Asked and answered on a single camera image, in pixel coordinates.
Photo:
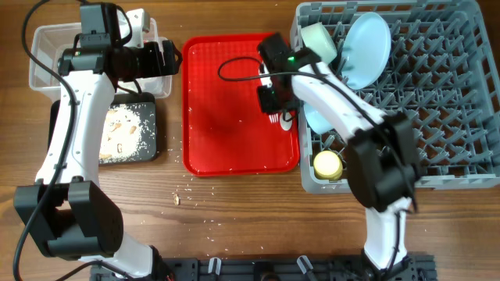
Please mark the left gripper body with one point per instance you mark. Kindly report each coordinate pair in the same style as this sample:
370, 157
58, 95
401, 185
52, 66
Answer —
147, 61

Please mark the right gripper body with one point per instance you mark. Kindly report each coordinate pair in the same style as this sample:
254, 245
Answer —
268, 98

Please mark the white plastic fork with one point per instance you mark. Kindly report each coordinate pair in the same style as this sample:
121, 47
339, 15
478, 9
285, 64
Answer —
273, 117

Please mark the white plastic spoon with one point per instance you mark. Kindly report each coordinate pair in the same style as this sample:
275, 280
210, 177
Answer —
286, 121

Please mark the light blue bowl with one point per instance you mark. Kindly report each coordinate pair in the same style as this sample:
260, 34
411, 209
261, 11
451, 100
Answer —
316, 121

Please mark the food scraps and rice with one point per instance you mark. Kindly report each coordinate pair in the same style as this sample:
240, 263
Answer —
123, 132

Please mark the mint green bowl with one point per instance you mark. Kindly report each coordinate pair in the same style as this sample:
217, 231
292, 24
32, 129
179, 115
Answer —
317, 38

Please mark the yellow plastic cup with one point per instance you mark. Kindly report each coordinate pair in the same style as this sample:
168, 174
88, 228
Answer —
327, 166

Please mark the light blue plate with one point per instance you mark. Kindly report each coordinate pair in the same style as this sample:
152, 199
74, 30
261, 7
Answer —
366, 50

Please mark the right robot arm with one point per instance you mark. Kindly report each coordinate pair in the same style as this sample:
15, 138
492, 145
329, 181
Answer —
382, 160

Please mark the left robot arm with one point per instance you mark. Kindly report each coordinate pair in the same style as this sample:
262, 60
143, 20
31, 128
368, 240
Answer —
65, 211

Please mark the clear plastic waste bin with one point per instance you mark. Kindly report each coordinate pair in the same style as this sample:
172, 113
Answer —
49, 43

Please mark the grey dishwasher rack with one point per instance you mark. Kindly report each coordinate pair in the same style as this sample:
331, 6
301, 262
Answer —
441, 73

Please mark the red serving tray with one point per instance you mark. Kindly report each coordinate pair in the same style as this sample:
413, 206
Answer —
223, 129

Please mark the brown food crumb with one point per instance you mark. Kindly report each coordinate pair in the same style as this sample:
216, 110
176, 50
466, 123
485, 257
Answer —
176, 199

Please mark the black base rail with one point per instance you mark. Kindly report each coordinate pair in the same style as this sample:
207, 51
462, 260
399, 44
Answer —
420, 267

